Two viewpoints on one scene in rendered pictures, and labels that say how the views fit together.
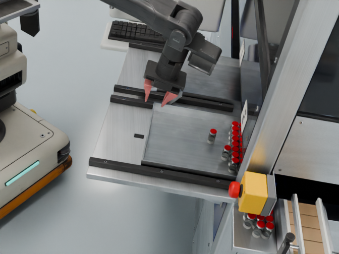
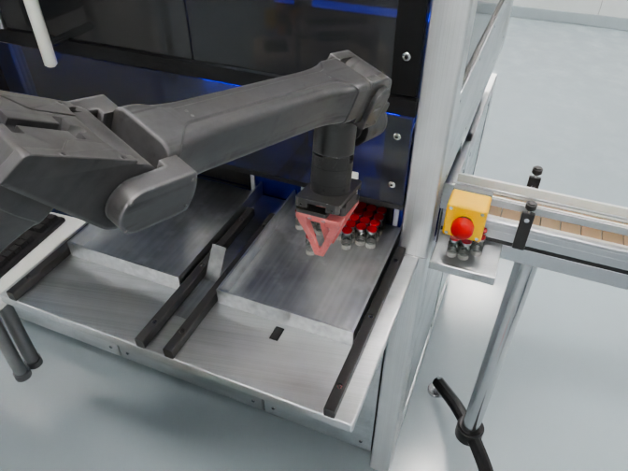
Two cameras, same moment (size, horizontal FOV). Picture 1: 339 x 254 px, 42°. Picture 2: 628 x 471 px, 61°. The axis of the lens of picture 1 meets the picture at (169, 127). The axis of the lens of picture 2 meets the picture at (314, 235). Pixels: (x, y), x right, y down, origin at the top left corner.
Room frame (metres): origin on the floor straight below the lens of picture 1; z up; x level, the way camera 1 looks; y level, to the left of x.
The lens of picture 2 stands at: (0.66, 0.62, 1.60)
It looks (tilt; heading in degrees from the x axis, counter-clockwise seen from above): 40 degrees down; 293
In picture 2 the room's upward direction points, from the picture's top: straight up
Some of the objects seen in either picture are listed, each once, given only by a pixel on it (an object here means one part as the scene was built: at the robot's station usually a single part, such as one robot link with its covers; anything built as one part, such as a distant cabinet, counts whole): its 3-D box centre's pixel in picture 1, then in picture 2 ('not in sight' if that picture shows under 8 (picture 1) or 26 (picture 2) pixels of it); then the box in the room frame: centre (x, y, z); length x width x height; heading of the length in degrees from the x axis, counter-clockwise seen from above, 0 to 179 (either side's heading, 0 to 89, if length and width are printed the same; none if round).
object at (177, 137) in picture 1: (204, 142); (319, 256); (0.96, -0.11, 0.90); 0.34 x 0.26 x 0.04; 91
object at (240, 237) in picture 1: (258, 231); (467, 251); (0.70, -0.27, 0.87); 0.14 x 0.13 x 0.02; 91
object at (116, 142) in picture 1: (183, 110); (226, 266); (1.13, -0.04, 0.87); 0.70 x 0.48 x 0.02; 1
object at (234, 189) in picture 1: (236, 190); (463, 227); (0.72, -0.19, 1.00); 0.04 x 0.04 x 0.04; 1
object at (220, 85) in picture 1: (208, 77); (172, 216); (1.30, -0.10, 0.90); 0.34 x 0.26 x 0.04; 91
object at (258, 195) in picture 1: (255, 193); (467, 213); (0.72, -0.23, 1.00); 0.08 x 0.07 x 0.07; 91
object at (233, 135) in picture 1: (233, 146); (335, 227); (0.97, -0.20, 0.91); 0.18 x 0.02 x 0.05; 1
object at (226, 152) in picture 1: (226, 152); (347, 238); (0.93, -0.17, 0.91); 0.02 x 0.02 x 0.05
